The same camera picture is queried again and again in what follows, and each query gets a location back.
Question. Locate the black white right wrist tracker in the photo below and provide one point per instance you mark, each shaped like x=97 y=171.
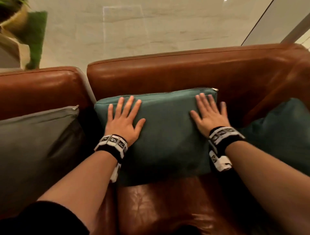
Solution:
x=224 y=138

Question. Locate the grey cushion with zipper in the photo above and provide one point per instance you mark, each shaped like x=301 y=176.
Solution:
x=36 y=155

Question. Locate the black white left wrist tracker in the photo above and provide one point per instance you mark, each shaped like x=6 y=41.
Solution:
x=112 y=143

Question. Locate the person's left little finger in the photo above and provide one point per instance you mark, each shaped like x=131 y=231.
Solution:
x=110 y=112

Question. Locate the person's right forearm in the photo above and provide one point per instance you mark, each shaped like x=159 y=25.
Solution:
x=273 y=181

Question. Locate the person's left forearm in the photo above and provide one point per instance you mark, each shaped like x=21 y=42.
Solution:
x=82 y=181

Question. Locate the wide brown leather sofa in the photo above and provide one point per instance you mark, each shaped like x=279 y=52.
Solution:
x=169 y=70

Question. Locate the person's left middle finger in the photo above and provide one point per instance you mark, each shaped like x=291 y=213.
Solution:
x=128 y=106

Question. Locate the person's right middle finger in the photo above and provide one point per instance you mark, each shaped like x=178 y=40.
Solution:
x=206 y=101

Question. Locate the teal cushion with zipper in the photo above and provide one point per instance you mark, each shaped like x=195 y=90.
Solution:
x=167 y=135

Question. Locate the person's right hand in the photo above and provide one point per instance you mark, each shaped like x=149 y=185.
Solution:
x=211 y=118

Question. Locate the person's left hand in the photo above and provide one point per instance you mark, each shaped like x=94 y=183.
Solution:
x=122 y=126

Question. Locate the potted plant in woven basket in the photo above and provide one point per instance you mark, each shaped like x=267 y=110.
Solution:
x=14 y=14

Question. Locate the glass partition with frame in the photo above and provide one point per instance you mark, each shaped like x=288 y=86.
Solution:
x=278 y=21

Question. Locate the person's black sleeve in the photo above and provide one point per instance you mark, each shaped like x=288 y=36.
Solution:
x=43 y=220

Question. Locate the beige stone step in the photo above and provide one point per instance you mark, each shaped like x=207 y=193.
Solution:
x=11 y=53

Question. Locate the person's right little finger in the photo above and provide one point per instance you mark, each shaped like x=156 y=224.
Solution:
x=223 y=109

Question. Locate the person's left thumb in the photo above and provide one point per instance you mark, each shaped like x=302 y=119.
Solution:
x=140 y=125

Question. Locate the black white wrist tracker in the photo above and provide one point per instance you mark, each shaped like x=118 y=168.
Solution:
x=112 y=143
x=224 y=138

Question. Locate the brown leather armchair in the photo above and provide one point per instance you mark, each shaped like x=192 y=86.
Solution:
x=36 y=87

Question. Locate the person's right thumb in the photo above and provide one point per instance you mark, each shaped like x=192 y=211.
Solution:
x=195 y=116

